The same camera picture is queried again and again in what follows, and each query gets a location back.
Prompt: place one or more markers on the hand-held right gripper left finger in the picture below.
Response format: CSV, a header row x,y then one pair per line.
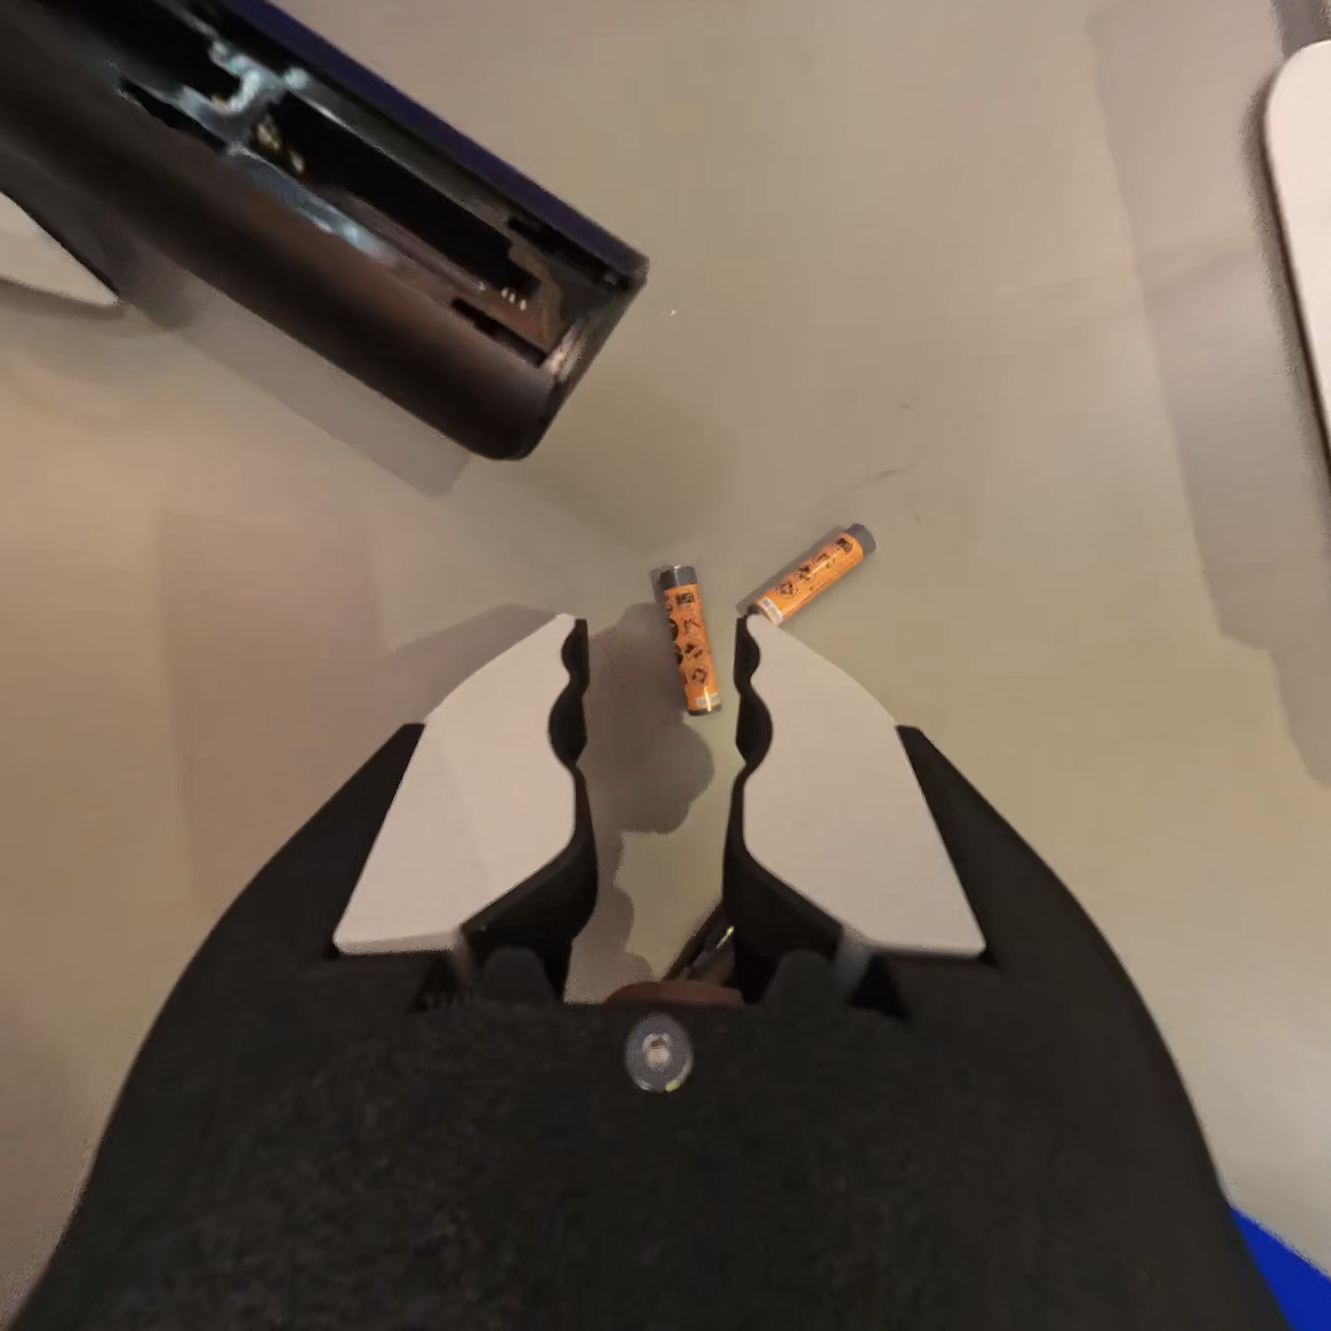
x,y
467,811

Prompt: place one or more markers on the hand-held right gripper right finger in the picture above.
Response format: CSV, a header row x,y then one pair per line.
x,y
853,811

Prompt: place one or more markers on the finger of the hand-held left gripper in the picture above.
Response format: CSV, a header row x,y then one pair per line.
x,y
51,265

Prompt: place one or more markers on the orange battery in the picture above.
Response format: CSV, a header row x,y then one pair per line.
x,y
688,639
817,577

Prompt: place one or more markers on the black remote control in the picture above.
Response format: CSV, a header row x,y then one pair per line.
x,y
416,354

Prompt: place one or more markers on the grey desk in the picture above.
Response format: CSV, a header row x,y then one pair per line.
x,y
936,312

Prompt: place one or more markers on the black battery cover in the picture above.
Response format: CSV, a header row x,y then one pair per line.
x,y
713,951

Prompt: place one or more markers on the blue plastic bin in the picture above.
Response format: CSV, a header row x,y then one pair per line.
x,y
1295,1290

